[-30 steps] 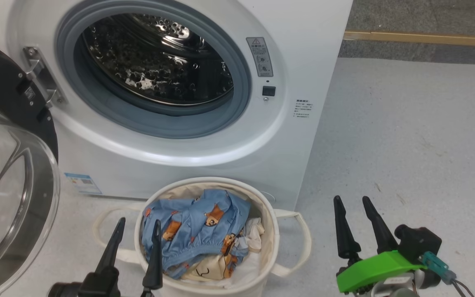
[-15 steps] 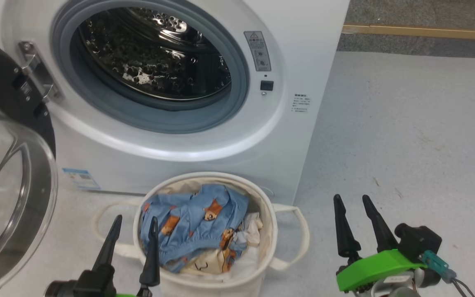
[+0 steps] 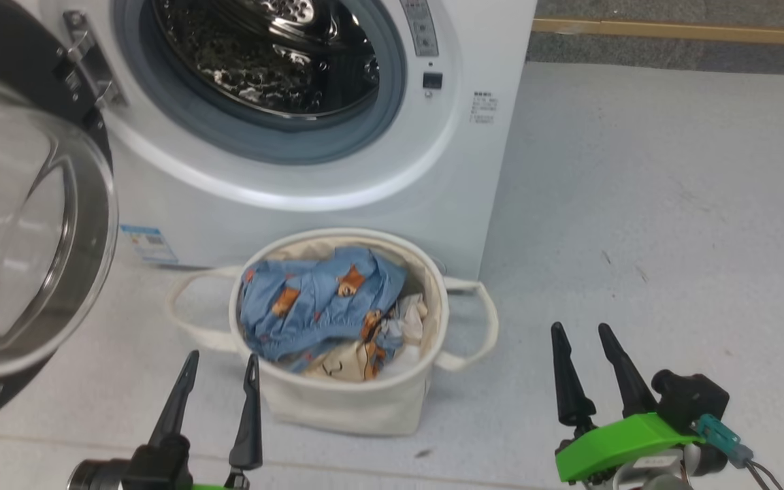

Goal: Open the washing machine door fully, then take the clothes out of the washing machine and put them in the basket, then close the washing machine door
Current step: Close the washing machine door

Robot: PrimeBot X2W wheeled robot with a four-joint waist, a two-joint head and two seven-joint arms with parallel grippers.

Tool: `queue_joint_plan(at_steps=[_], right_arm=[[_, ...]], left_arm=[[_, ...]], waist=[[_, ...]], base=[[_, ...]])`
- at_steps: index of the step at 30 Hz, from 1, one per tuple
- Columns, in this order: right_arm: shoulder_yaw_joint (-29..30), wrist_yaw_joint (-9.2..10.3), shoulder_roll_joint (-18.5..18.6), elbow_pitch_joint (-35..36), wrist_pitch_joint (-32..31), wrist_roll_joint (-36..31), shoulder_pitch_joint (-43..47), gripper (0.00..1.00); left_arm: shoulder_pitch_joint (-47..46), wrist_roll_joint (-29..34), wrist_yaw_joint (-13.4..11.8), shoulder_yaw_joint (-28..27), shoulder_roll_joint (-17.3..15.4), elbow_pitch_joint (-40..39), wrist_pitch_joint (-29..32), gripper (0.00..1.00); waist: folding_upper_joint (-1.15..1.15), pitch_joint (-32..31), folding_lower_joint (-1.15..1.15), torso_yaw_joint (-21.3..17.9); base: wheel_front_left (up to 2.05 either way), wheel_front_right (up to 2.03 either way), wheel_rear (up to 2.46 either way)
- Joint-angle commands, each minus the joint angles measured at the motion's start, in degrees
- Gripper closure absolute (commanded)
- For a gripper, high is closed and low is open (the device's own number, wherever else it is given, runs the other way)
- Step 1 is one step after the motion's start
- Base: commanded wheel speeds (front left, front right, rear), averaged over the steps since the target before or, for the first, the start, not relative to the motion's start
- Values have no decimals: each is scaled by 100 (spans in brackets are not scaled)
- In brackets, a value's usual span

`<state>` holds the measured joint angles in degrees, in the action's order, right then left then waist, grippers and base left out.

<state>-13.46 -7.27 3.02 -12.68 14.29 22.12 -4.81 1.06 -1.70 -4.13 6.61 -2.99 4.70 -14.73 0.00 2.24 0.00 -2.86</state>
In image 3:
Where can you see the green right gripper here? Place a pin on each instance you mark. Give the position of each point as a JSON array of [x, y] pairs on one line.
[[616, 446]]

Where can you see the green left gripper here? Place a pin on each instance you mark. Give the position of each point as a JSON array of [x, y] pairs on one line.
[[237, 482]]

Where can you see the blue bear-print garment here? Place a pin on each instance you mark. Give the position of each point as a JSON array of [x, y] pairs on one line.
[[310, 299]]

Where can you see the black round glass washer door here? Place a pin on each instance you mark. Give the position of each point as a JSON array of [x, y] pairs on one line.
[[24, 238]]

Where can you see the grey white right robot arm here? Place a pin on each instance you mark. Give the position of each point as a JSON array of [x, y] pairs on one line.
[[650, 473]]

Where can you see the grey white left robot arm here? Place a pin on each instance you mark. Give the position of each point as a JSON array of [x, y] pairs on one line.
[[96, 476]]

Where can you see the cream fabric laundry basket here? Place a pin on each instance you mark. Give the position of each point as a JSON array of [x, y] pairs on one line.
[[337, 408]]

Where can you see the white Hisense washing machine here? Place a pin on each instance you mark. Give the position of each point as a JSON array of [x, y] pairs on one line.
[[365, 204]]

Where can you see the black door latch socket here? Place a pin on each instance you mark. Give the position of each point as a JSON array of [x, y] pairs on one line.
[[433, 80]]

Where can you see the steel washer drum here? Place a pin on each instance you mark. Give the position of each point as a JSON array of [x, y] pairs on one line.
[[263, 61]]

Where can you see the metal door hinge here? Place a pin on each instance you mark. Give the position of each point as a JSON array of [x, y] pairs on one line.
[[92, 68]]

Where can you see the blue energy label sticker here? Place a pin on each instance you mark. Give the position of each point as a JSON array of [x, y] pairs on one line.
[[148, 243]]

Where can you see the small printed text label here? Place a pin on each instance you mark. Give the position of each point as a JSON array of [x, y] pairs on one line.
[[484, 107]]

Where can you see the wooden baseboard strip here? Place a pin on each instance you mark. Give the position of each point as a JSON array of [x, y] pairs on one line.
[[671, 31]]

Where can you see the grey warning sticker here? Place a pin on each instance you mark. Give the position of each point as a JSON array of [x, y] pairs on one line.
[[420, 27]]

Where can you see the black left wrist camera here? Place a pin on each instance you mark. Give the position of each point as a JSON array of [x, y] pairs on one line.
[[157, 466]]

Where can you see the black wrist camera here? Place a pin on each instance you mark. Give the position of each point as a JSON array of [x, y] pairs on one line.
[[691, 401], [157, 466]]

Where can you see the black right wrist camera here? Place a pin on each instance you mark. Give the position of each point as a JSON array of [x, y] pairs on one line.
[[691, 401]]

